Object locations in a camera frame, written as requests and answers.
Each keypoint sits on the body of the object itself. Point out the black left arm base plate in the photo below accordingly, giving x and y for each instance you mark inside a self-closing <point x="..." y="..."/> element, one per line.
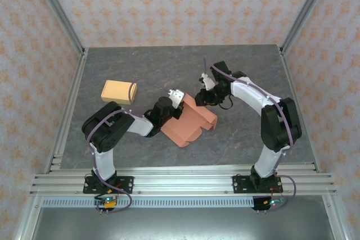
<point x="126" y="183"/>

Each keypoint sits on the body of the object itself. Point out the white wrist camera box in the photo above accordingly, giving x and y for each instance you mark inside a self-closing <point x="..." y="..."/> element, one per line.
<point x="208" y="82"/>
<point x="177" y="98"/>

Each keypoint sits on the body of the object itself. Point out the aluminium table side rail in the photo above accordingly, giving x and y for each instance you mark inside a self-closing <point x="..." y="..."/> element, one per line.
<point x="78" y="74"/>
<point x="289" y="82"/>

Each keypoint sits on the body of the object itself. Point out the aluminium frame leg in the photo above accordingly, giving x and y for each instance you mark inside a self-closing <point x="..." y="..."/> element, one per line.
<point x="336" y="217"/>
<point x="28" y="217"/>

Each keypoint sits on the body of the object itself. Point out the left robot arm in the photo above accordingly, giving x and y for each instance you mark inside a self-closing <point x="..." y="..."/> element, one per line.
<point x="107" y="130"/>

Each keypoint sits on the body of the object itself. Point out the yellow paper box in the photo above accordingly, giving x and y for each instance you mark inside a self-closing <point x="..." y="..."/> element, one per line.
<point x="115" y="91"/>

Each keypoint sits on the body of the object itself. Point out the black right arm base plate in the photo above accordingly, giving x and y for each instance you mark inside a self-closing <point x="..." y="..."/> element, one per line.
<point x="239" y="185"/>

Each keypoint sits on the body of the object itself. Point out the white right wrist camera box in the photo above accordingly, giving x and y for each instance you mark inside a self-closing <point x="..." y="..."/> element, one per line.
<point x="208" y="82"/>

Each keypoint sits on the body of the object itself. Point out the reddish brown cardboard box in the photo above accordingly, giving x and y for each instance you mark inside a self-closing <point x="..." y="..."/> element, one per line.
<point x="185" y="127"/>

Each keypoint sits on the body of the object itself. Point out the grey metal panel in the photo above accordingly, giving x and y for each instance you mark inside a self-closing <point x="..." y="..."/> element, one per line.
<point x="182" y="223"/>

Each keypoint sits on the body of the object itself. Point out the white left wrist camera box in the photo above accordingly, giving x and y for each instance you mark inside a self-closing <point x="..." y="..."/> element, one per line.
<point x="177" y="98"/>

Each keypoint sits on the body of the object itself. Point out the aluminium frame post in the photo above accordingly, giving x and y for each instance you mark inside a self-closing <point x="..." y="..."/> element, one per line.
<point x="306" y="6"/>
<point x="56" y="6"/>

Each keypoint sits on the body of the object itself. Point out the aluminium mounting rail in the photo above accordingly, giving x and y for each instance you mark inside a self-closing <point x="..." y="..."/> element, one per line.
<point x="182" y="181"/>

